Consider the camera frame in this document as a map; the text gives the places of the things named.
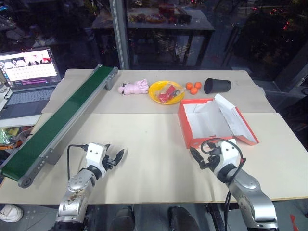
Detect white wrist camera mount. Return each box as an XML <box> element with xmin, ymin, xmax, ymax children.
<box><xmin>212</xmin><ymin>138</ymin><xmax>242</xmax><ymax>178</ymax></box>
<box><xmin>85</xmin><ymin>142</ymin><xmax>108</xmax><ymax>179</ymax></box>

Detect dark background table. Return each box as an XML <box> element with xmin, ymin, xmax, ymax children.
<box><xmin>90</xmin><ymin>6</ymin><xmax>216</xmax><ymax>66</ymax></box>

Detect black table frame leg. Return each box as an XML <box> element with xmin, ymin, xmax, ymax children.
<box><xmin>204</xmin><ymin>203</ymin><xmax>228</xmax><ymax>231</ymax></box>

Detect green conveyor belt grey frame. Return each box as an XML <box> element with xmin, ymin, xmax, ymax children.
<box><xmin>0</xmin><ymin>64</ymin><xmax>119</xmax><ymax>189</ymax></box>

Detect colourful items on background table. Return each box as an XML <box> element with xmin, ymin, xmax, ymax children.
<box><xmin>128</xmin><ymin>1</ymin><xmax>193</xmax><ymax>24</ymax></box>

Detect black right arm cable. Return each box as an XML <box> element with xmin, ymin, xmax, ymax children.
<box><xmin>200</xmin><ymin>137</ymin><xmax>247</xmax><ymax>218</ymax></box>

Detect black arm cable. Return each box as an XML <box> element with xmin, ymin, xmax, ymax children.
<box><xmin>66</xmin><ymin>143</ymin><xmax>89</xmax><ymax>180</ymax></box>
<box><xmin>200</xmin><ymin>137</ymin><xmax>247</xmax><ymax>218</ymax></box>

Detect black paper cup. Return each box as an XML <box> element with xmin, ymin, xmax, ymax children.
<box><xmin>203</xmin><ymin>77</ymin><xmax>232</xmax><ymax>95</ymax></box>

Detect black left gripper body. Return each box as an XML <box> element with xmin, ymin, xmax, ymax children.
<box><xmin>102</xmin><ymin>153</ymin><xmax>121</xmax><ymax>171</ymax></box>

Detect orange cardboard box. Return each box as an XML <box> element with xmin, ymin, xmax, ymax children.
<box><xmin>178</xmin><ymin>93</ymin><xmax>260</xmax><ymax>150</ymax></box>

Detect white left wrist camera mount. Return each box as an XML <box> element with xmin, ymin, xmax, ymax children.
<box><xmin>85</xmin><ymin>142</ymin><xmax>108</xmax><ymax>179</ymax></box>

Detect colourful clutter pile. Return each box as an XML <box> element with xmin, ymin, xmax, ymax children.
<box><xmin>0</xmin><ymin>127</ymin><xmax>33</xmax><ymax>151</ymax></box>

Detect open grey laptop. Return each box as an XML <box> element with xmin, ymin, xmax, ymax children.
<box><xmin>0</xmin><ymin>47</ymin><xmax>63</xmax><ymax>121</ymax></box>

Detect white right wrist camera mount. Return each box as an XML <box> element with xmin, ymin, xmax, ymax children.
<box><xmin>212</xmin><ymin>138</ymin><xmax>242</xmax><ymax>178</ymax></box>

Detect dark rounded shape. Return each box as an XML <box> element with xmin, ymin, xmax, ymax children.
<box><xmin>114</xmin><ymin>205</ymin><xmax>136</xmax><ymax>231</ymax></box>
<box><xmin>167</xmin><ymin>205</ymin><xmax>201</xmax><ymax>231</ymax></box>

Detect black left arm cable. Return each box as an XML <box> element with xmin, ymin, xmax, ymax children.
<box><xmin>66</xmin><ymin>143</ymin><xmax>89</xmax><ymax>180</ymax></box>

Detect yellow round bowl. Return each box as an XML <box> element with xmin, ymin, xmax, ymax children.
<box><xmin>148</xmin><ymin>80</ymin><xmax>185</xmax><ymax>105</ymax></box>

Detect red item in clear bag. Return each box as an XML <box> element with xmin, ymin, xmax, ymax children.
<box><xmin>155</xmin><ymin>83</ymin><xmax>185</xmax><ymax>103</ymax></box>

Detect white sneaker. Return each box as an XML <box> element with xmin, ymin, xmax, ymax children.
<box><xmin>0</xmin><ymin>204</ymin><xmax>24</xmax><ymax>223</ymax></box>

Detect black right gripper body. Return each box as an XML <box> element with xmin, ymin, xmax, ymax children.
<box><xmin>199</xmin><ymin>154</ymin><xmax>220</xmax><ymax>171</ymax></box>

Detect grey metal pillar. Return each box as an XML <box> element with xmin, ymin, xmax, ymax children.
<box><xmin>109</xmin><ymin>0</ymin><xmax>131</xmax><ymax>70</ymax></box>

